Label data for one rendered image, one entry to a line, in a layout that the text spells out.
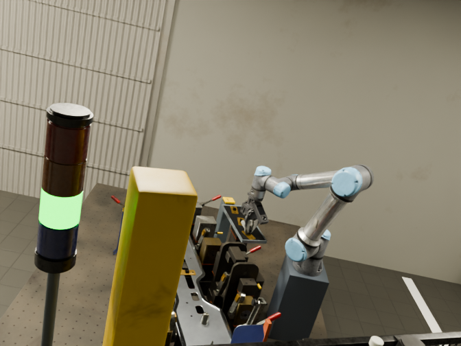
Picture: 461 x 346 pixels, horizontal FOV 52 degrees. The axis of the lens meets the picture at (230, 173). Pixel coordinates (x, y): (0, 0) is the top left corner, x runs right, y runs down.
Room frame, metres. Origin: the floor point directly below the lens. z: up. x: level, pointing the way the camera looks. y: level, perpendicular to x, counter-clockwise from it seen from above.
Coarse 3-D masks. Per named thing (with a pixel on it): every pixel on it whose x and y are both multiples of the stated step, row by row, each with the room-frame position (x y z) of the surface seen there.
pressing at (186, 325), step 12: (192, 252) 2.09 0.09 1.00; (192, 264) 1.98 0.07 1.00; (180, 276) 1.86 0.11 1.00; (192, 276) 1.89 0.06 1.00; (204, 276) 1.92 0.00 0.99; (180, 288) 1.77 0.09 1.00; (180, 300) 1.69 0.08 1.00; (192, 300) 1.71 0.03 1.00; (204, 300) 1.73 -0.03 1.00; (180, 312) 1.61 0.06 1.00; (192, 312) 1.63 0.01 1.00; (216, 312) 1.67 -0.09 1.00; (180, 324) 1.54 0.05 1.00; (192, 324) 1.56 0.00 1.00; (216, 324) 1.59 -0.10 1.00; (180, 336) 1.48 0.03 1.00; (192, 336) 1.49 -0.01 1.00; (204, 336) 1.51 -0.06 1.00; (216, 336) 1.52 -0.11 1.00; (228, 336) 1.54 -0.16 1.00
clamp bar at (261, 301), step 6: (252, 300) 1.53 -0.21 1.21; (258, 300) 1.54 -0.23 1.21; (264, 300) 1.54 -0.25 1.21; (258, 306) 1.54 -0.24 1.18; (264, 306) 1.52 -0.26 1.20; (252, 312) 1.54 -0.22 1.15; (258, 312) 1.52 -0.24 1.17; (252, 318) 1.54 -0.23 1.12; (258, 318) 1.52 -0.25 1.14; (246, 324) 1.54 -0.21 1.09; (252, 324) 1.51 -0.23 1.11
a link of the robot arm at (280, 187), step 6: (270, 180) 2.08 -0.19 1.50; (276, 180) 2.08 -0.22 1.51; (282, 180) 2.09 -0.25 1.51; (288, 180) 2.12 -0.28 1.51; (264, 186) 2.08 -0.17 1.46; (270, 186) 2.06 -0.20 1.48; (276, 186) 2.04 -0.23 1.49; (282, 186) 2.04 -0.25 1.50; (288, 186) 2.05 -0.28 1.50; (276, 192) 2.04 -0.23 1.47; (282, 192) 2.03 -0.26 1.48; (288, 192) 2.06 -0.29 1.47
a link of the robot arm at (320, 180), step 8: (368, 168) 1.93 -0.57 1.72; (288, 176) 2.16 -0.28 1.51; (296, 176) 2.15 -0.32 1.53; (304, 176) 2.12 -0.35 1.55; (312, 176) 2.09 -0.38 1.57; (320, 176) 2.06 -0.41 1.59; (328, 176) 2.04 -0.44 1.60; (296, 184) 2.12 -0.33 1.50; (304, 184) 2.10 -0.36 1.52; (312, 184) 2.08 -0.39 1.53; (320, 184) 2.05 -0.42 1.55; (328, 184) 2.03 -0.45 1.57
